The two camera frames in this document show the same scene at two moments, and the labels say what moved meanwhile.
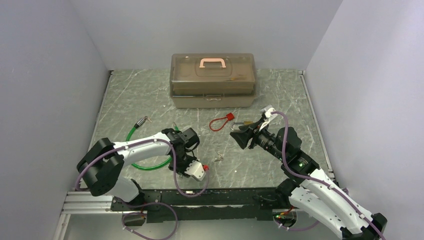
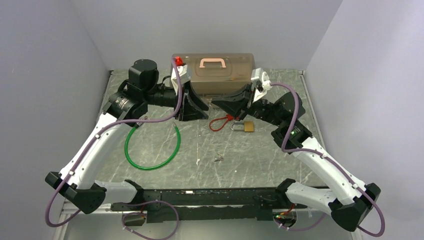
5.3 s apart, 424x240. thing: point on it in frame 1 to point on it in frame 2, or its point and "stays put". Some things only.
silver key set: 220,157 stays put
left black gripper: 180,170 to 192,108
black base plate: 197,205 stays put
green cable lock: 138,123 stays put
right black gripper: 246,133 to 240,103
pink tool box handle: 212,60 stays put
